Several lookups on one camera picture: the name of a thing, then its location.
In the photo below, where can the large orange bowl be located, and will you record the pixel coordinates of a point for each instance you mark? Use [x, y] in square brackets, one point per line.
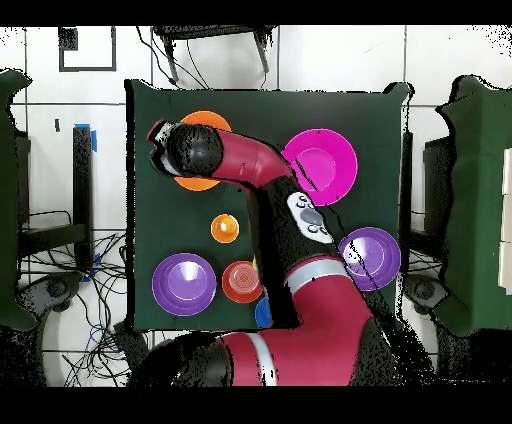
[206, 119]

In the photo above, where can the blue bowl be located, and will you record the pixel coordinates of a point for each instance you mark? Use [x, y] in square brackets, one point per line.
[262, 314]

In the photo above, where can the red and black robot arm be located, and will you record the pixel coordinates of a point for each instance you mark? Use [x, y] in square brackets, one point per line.
[256, 160]

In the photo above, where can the orange cup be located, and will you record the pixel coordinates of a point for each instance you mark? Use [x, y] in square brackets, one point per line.
[224, 228]

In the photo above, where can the black square floor frame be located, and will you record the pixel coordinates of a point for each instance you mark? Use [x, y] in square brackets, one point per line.
[68, 40]

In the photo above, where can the dark green table cloth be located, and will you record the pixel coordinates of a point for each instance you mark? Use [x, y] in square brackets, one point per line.
[320, 108]

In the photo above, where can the purple bowl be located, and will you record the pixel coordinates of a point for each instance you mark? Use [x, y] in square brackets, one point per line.
[184, 284]
[376, 256]

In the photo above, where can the pink bowl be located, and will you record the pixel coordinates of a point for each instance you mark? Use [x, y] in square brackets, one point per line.
[332, 160]

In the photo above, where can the red-orange bowl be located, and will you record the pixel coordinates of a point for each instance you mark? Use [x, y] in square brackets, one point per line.
[242, 282]

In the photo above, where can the black metal table frame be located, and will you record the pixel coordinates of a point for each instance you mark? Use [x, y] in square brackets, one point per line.
[82, 180]

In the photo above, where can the green cloth covered table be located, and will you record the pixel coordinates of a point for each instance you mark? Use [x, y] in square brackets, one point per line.
[8, 200]
[476, 220]

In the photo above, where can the black metal stand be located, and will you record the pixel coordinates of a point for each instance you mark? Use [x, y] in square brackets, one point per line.
[208, 32]

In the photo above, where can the black power strip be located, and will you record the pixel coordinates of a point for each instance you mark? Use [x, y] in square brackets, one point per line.
[130, 340]

